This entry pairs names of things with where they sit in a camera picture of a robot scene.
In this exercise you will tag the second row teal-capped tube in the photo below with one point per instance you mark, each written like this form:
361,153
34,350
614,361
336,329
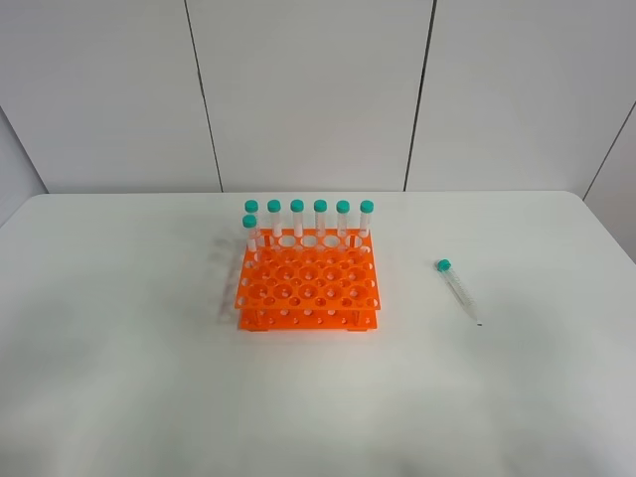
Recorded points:
251,242

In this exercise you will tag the teal-capped test tube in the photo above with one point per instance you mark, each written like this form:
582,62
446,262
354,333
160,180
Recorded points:
448,273

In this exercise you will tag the orange test tube rack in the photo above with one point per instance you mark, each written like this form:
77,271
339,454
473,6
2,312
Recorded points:
310,283

